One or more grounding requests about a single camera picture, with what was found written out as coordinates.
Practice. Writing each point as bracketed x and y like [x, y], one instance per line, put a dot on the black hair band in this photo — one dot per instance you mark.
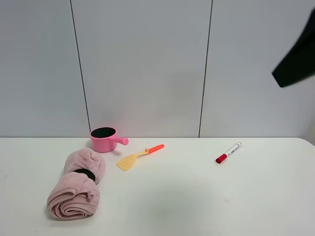
[87, 172]

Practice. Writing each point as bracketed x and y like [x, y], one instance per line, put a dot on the yellow spatula orange handle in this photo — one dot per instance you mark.
[126, 163]

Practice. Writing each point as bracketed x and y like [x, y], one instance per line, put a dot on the rolled pink towel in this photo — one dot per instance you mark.
[76, 196]

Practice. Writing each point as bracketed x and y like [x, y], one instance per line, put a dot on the pink toy saucepan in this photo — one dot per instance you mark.
[105, 139]

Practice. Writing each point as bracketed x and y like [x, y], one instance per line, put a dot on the red cap whiteboard marker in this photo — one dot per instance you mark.
[230, 151]

